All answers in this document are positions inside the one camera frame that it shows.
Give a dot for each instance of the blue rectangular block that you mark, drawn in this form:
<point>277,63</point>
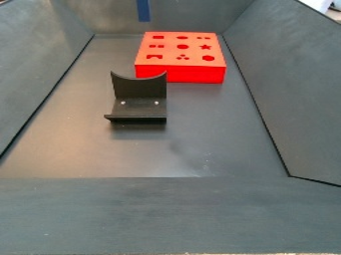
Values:
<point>144,10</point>

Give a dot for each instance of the red shape-sorting board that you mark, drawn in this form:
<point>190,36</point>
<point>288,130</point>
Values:
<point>188,55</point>

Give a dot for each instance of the black curved holder stand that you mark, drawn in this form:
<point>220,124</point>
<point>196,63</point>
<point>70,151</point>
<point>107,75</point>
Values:
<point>141,99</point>

